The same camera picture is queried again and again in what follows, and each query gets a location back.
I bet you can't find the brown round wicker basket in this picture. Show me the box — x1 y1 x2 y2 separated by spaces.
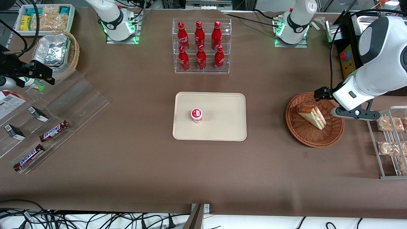
285 92 345 148

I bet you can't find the brown snickers bar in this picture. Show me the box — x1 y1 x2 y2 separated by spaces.
13 144 46 172
39 120 69 142

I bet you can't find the grey wire rack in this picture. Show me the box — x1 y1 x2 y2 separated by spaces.
364 106 407 179

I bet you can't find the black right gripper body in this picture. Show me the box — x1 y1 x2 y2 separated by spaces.
0 44 35 88

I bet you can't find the green white small bottle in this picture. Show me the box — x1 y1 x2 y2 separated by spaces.
18 77 45 92

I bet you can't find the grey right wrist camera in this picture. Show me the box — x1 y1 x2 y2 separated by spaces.
0 76 17 90

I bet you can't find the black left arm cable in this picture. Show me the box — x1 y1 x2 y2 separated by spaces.
329 9 407 93

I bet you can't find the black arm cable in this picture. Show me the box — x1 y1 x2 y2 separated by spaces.
329 9 407 93
0 0 40 58

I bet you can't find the brown table cover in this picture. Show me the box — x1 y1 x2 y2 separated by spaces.
0 7 407 220

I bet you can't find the beige plastic tray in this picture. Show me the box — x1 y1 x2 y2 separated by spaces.
172 92 247 141

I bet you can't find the aluminium frame profile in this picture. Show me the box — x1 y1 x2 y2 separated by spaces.
185 0 233 9

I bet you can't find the clear acrylic bottle rack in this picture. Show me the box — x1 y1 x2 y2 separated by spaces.
172 18 232 74

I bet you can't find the triangular sandwich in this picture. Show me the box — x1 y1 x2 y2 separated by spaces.
296 103 327 130

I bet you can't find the clear bag of crackers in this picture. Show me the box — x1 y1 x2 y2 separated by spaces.
51 13 69 31
42 6 60 17
31 14 51 31

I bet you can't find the black cable tangle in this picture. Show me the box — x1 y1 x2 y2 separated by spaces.
0 199 191 229

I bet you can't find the metal right arm base frame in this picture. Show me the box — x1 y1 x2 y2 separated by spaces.
106 9 143 45

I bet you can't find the black cable on table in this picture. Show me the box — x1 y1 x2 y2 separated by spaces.
223 9 280 27

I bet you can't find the red white paper box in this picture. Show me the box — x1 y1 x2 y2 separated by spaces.
0 90 26 120

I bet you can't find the small black white box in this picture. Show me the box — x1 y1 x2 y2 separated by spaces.
28 107 49 122
4 124 26 141

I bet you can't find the silver foil container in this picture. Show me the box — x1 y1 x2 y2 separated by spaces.
33 33 70 67

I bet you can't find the tan wicker basket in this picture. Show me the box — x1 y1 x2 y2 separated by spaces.
31 30 80 81

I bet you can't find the red cola bottle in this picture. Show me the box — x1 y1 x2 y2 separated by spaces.
211 21 222 50
178 45 190 71
196 45 206 70
214 45 225 71
177 21 190 51
195 21 205 50

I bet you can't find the silver metal clamp block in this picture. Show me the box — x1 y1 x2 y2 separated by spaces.
324 21 340 43

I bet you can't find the metal bracket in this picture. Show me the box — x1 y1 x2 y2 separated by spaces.
191 204 210 220

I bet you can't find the yellow snack packet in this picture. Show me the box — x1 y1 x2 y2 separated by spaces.
20 15 32 31

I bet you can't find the white plastic bin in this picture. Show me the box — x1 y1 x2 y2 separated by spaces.
14 4 76 36

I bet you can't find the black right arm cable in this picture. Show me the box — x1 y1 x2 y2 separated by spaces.
0 0 40 58

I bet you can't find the clear acrylic stepped display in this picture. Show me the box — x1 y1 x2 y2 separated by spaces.
0 70 110 175

